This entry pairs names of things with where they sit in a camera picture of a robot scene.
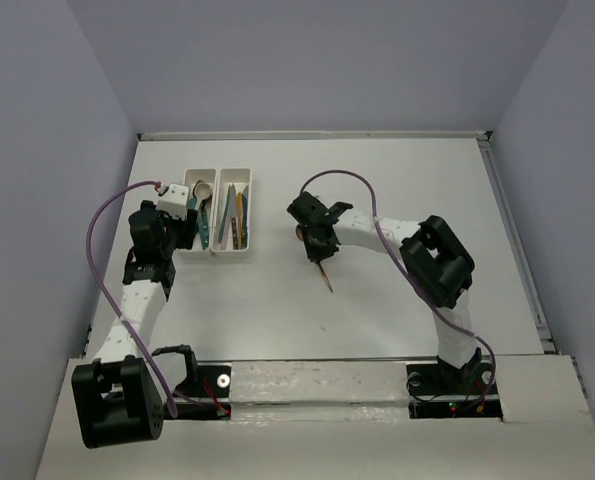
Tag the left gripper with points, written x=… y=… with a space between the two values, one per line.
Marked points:
x=184 y=230

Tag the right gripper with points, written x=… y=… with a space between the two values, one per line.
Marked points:
x=314 y=254

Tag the silver spoon green handle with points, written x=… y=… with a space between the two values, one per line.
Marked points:
x=205 y=224

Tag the steel knife pink handle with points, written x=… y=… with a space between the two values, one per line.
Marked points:
x=225 y=223

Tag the beige plastic spoon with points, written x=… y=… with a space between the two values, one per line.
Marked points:
x=202 y=192

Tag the orange plastic knife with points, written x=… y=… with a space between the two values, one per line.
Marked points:
x=239 y=220

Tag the blue plastic knife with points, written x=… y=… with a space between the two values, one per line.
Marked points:
x=245 y=228

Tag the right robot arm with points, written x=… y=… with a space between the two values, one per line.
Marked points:
x=431 y=255

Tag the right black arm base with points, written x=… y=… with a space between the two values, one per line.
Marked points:
x=431 y=398

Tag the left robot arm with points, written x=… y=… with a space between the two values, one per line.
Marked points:
x=123 y=395

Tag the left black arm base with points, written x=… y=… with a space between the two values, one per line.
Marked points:
x=202 y=395

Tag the white left utensil tray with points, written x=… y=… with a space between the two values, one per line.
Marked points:
x=191 y=177

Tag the white utensil tray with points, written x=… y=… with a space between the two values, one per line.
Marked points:
x=191 y=177
x=239 y=177

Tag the white right utensil tray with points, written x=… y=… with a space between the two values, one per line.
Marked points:
x=239 y=177

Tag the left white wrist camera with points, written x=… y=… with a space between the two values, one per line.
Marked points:
x=173 y=200

